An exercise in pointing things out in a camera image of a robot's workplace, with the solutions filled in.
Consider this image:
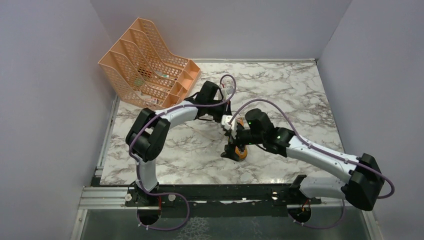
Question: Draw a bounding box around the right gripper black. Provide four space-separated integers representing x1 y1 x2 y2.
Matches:
220 123 265 161

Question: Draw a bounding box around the orange canvas sneaker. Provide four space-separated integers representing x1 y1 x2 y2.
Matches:
235 117 248 162

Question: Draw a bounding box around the white shoelace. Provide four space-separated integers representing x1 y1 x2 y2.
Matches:
185 122 226 141

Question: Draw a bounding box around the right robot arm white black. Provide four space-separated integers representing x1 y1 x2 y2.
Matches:
221 108 385 211

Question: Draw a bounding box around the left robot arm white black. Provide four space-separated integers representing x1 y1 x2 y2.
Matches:
125 81 236 206

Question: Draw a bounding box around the peach plastic file organizer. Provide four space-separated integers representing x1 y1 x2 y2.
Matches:
98 18 202 110

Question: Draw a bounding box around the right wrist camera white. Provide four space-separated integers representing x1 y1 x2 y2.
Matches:
221 115 245 140

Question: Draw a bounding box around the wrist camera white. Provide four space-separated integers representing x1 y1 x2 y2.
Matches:
221 85 234 100
221 115 245 140

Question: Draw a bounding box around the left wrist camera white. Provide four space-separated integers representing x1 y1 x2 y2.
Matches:
221 85 234 100

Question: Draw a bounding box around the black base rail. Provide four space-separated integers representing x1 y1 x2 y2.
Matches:
118 180 323 222

